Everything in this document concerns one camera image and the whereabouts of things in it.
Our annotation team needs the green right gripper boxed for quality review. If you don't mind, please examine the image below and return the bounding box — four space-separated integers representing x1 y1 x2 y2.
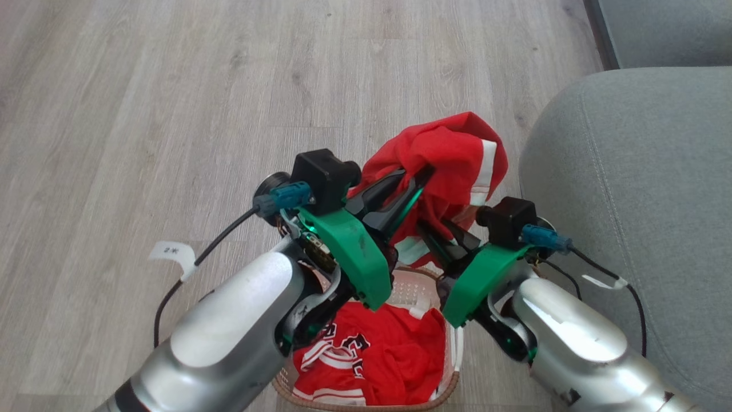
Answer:
416 219 534 328

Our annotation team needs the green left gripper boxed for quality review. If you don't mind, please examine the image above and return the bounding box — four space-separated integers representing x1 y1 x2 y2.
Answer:
296 165 434 312

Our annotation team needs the plain red garment white band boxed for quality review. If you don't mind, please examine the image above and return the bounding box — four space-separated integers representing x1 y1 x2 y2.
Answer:
348 112 509 271

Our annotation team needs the red and white sports jersey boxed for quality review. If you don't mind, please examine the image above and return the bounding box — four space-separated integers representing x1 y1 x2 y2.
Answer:
292 301 447 406

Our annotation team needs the cream laundry basket brown rim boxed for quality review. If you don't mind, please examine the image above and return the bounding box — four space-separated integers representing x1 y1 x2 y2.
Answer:
271 266 464 412

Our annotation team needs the grey fabric sofa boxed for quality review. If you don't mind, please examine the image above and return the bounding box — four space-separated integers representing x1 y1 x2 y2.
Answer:
519 66 732 412

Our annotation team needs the grey sofa side section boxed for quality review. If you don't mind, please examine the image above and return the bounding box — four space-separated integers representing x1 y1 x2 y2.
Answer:
583 0 732 71

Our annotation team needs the blue right cable connector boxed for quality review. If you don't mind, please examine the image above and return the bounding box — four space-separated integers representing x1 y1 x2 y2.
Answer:
521 224 574 256

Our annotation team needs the blue cable connector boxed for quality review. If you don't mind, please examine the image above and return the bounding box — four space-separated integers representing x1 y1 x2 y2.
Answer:
253 181 313 219
521 224 574 256

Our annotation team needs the blue left cable connector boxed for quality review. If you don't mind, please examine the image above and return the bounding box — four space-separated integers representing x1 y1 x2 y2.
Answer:
253 181 313 219

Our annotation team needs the white right cable label tag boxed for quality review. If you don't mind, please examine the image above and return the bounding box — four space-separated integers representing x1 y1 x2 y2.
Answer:
582 274 628 290

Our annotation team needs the white cable label tag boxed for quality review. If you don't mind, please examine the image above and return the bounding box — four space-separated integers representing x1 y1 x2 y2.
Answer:
149 240 198 282
582 274 628 290

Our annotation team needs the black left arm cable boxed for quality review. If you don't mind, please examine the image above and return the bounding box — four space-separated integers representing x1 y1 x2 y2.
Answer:
153 206 261 348

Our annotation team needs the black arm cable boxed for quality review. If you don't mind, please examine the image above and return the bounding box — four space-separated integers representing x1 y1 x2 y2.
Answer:
569 246 649 359
153 206 261 348

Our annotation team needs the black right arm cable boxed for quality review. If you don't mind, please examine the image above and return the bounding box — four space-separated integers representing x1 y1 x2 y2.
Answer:
569 246 649 359

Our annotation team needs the white left cable label tag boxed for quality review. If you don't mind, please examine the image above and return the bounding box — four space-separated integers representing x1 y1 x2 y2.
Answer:
149 240 198 282

